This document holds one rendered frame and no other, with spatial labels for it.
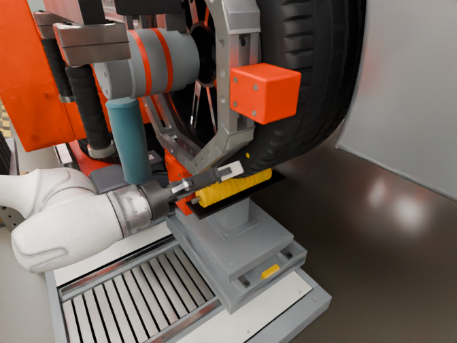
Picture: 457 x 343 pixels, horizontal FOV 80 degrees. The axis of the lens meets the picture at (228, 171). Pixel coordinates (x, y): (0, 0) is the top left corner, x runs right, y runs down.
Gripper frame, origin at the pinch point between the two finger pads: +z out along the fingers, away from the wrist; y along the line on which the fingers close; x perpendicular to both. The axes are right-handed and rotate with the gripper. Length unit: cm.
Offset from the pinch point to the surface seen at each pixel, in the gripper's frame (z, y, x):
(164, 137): -3.4, -21.5, 19.0
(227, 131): -3.9, 13.1, 5.6
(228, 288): 1.2, -35.9, -33.6
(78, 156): -24, -98, 46
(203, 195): -2.9, -12.8, -2.3
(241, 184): 9.3, -12.9, -3.6
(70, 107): -23, -45, 46
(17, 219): -55, -87, 23
